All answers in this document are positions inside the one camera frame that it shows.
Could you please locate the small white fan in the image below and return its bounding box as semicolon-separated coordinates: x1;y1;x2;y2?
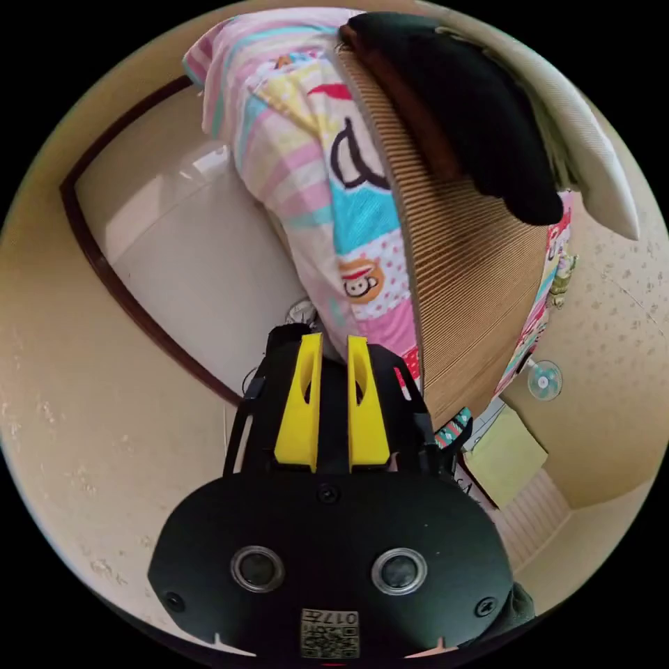
526;359;564;403

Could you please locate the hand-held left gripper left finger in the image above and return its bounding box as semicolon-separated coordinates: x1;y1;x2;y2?
273;333;324;473

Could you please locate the pile of clothes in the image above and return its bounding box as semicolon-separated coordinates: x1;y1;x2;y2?
337;11;565;227

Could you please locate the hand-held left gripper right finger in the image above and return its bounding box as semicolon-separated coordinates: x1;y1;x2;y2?
346;335;392;469

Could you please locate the bed with woven mat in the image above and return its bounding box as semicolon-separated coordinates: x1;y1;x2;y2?
181;7;580;452

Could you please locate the white pillow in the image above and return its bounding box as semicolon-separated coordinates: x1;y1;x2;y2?
436;13;642;242

